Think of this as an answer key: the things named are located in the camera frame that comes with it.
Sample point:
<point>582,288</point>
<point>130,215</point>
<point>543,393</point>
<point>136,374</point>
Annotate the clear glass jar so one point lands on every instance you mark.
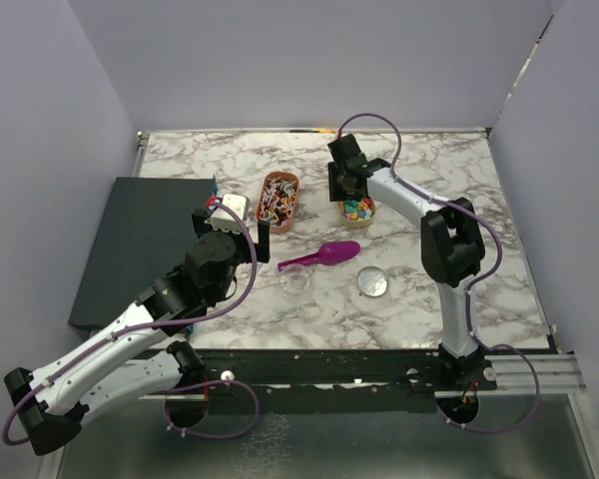
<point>295,279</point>

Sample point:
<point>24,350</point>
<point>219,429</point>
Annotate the aluminium extrusion rail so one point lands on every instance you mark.
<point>556,373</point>

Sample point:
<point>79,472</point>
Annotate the silver jar lid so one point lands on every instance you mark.
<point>372,281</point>

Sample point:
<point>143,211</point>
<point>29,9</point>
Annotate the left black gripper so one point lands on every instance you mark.
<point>243,239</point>

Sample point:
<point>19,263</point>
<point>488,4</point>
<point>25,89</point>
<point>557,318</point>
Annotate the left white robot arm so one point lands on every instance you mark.
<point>135,354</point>

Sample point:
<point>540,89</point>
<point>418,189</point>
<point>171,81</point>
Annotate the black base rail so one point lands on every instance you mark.
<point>287,381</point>

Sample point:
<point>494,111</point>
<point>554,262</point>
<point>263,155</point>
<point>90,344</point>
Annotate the dark blue box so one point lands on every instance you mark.
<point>143,233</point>

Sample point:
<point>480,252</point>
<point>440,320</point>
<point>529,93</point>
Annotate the pink tray of lollipops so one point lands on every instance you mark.
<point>278,201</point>

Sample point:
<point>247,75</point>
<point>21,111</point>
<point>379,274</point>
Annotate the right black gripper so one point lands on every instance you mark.
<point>333,193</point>

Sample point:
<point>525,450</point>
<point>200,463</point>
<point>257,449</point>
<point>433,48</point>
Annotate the purple plastic scoop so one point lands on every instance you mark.
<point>329,253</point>

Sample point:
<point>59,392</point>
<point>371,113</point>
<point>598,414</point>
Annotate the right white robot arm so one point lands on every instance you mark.
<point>451,245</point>

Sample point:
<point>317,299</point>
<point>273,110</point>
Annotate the tan tray of star candies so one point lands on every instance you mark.
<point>356,214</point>

